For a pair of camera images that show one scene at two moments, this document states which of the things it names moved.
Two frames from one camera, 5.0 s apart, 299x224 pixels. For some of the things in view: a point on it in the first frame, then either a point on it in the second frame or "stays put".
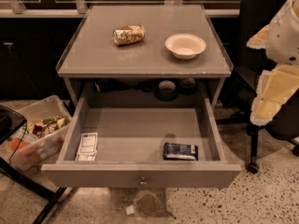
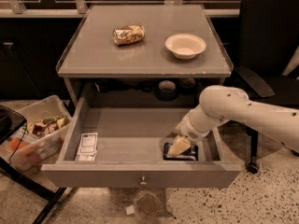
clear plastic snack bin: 39,139 stays put
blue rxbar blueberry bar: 174,151 stays put
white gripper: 284,42 → 188,131
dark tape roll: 166,91 stays put
